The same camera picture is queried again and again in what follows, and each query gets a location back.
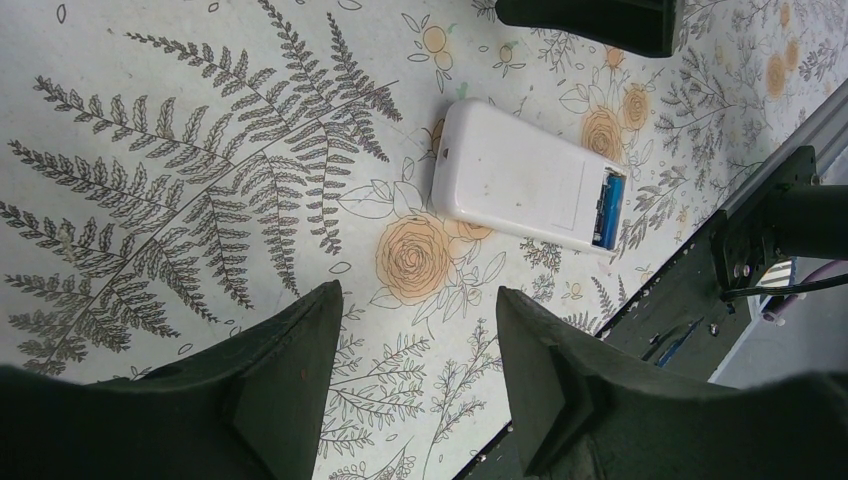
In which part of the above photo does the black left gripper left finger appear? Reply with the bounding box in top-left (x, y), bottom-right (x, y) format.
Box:
top-left (1, 281), bottom-right (343, 479)

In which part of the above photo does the floral patterned table mat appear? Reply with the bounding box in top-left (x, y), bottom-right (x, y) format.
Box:
top-left (1, 1), bottom-right (847, 479)

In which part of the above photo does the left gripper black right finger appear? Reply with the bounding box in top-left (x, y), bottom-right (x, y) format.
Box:
top-left (496, 287), bottom-right (847, 479)

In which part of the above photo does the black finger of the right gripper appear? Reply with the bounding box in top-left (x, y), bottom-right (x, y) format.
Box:
top-left (495, 0), bottom-right (685, 58)

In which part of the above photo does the blue AAA battery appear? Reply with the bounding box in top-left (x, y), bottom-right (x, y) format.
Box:
top-left (597, 174), bottom-right (625, 250)

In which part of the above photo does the black AAA battery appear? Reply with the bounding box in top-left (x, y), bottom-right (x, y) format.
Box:
top-left (592, 183), bottom-right (608, 246)

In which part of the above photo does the black mounting base rail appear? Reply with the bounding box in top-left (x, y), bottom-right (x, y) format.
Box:
top-left (453, 145), bottom-right (823, 480)

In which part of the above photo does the aluminium frame rail left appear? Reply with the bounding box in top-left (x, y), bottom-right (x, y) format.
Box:
top-left (718, 81), bottom-right (847, 214)

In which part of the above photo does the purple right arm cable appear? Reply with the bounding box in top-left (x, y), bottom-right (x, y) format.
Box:
top-left (761, 259), bottom-right (848, 326)

